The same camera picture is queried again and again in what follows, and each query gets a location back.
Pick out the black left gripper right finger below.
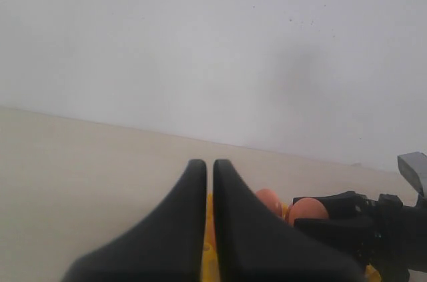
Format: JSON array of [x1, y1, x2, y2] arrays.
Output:
[[213, 159, 365, 281]]

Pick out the yellow plastic egg tray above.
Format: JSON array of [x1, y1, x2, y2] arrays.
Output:
[[199, 191, 383, 282]]

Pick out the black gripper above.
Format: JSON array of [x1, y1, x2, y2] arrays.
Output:
[[293, 191, 426, 281]]

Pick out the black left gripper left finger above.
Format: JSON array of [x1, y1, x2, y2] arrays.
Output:
[[63, 159, 207, 281]]

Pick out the brown egg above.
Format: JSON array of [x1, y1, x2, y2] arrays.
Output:
[[286, 197, 330, 226], [256, 189, 283, 217]]

